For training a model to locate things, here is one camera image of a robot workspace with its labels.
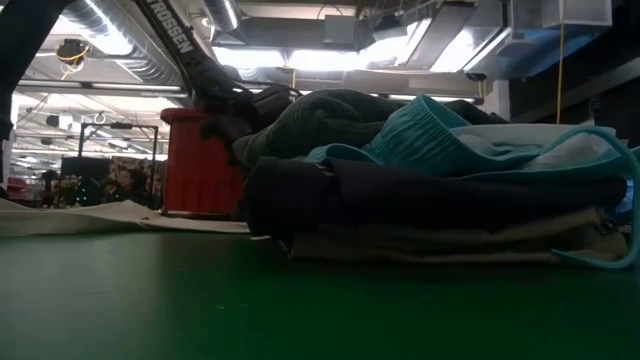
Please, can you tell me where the yellow hanging cable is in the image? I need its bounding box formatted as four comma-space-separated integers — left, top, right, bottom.
555, 22, 566, 125

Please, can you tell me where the dark green garment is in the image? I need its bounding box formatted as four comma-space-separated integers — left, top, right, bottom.
232, 88, 509, 170

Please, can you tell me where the ceiling-hung yellow cable reel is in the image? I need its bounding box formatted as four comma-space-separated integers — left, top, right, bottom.
54, 37, 91, 66

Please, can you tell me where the dark floral fabric panel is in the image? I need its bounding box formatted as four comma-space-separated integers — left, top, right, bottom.
59, 155, 166, 210

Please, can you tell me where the white bonavita tote bag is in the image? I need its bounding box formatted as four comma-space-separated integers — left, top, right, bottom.
0, 198, 251, 236

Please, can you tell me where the black aluminium table frame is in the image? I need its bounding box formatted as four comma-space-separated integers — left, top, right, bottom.
0, 0, 66, 142

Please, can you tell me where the light blue garment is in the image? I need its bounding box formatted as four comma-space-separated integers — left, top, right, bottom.
304, 94, 640, 271

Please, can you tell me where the black hooded garment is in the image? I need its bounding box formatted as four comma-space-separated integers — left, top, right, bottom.
242, 155, 629, 242

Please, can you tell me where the long ceiling tube light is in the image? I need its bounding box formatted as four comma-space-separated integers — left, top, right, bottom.
14, 78, 485, 106

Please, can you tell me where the beige garment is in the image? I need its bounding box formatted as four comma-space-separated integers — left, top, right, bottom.
287, 207, 630, 265

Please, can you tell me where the red plastic laundry bin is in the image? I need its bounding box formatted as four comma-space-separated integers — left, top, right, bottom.
159, 107, 250, 218

